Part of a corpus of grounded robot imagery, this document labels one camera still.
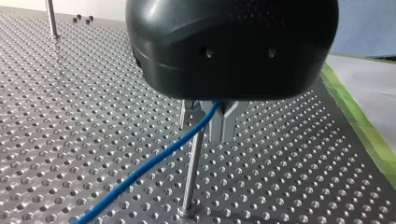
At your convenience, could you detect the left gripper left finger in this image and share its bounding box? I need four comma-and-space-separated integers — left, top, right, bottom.
200, 100, 224, 144

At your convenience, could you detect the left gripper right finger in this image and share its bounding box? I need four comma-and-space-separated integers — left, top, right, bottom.
221, 100, 250, 144

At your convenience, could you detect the blue cable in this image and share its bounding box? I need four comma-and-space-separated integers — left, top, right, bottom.
70, 100, 222, 224

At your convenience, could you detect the metal post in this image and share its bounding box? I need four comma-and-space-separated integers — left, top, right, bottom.
177, 99, 207, 218
44, 0, 61, 40

